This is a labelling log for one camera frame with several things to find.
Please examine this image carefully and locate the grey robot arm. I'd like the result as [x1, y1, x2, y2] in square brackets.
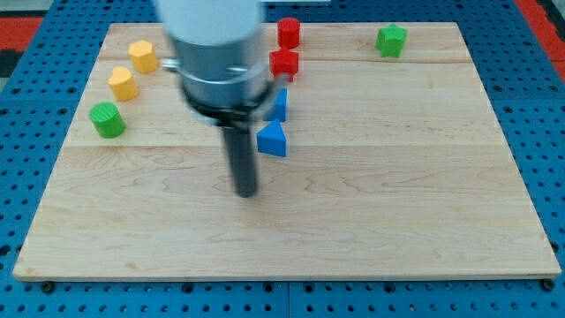
[154, 0, 290, 130]

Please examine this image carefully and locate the red star block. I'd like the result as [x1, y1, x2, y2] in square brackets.
[269, 48, 299, 82]

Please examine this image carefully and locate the wooden board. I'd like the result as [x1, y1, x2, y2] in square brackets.
[13, 23, 561, 282]

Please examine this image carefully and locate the green star block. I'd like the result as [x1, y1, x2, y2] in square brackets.
[375, 23, 408, 58]

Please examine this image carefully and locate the blue triangle block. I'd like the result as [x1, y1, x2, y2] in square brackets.
[256, 119, 287, 157]

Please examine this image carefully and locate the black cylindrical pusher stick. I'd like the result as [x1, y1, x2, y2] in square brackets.
[222, 127, 258, 198]

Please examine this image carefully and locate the blue cube block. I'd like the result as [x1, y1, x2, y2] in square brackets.
[263, 88, 288, 122]

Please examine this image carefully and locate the red cylinder block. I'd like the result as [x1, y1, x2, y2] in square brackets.
[277, 17, 301, 49]

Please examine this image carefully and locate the yellow hexagon block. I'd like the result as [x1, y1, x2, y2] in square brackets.
[128, 41, 158, 74]

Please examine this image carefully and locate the yellow heart block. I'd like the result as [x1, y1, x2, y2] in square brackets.
[107, 66, 139, 102]

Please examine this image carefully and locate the green cylinder block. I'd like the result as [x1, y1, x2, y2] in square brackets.
[89, 102, 126, 139]

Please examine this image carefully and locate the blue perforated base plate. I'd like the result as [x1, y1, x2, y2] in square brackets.
[1, 1, 564, 317]

